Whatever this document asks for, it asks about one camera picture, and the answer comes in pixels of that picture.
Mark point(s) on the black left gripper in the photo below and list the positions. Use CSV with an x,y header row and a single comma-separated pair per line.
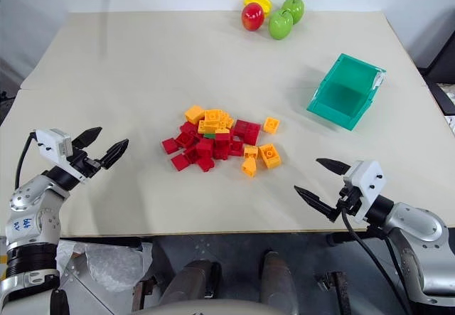
x,y
82,164

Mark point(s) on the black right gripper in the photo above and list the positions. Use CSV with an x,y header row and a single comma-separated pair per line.
x,y
350,199

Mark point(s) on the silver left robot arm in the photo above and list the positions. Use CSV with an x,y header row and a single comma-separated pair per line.
x,y
25,219

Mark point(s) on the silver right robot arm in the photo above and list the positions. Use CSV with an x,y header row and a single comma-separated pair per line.
x,y
416,222

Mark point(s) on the teal plastic bin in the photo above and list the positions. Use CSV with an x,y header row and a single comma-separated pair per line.
x,y
346,92

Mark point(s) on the yellow plastic toy brick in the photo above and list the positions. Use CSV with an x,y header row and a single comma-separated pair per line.
x,y
269,155

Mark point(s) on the dark rounded shape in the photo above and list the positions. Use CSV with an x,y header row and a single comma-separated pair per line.
x,y
278,277
188,281

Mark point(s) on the green plastic toy brick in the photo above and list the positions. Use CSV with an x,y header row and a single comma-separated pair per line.
x,y
209,136

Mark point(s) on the clear plastic bubble wrap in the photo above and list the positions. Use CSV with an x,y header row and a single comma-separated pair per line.
x,y
106,263

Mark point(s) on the green toy apple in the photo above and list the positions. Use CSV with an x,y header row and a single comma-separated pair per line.
x,y
280,24
295,8

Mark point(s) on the pale robot torso rim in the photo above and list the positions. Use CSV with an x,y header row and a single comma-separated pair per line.
x,y
213,308

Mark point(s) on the red toy apple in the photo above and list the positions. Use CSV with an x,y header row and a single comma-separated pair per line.
x,y
252,16

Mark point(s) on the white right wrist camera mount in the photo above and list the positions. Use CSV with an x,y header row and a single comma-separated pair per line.
x,y
368,180

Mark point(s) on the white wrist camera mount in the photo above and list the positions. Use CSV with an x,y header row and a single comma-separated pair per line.
x,y
368,180
50,143

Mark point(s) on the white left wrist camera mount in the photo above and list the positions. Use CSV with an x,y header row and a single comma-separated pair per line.
x,y
50,143

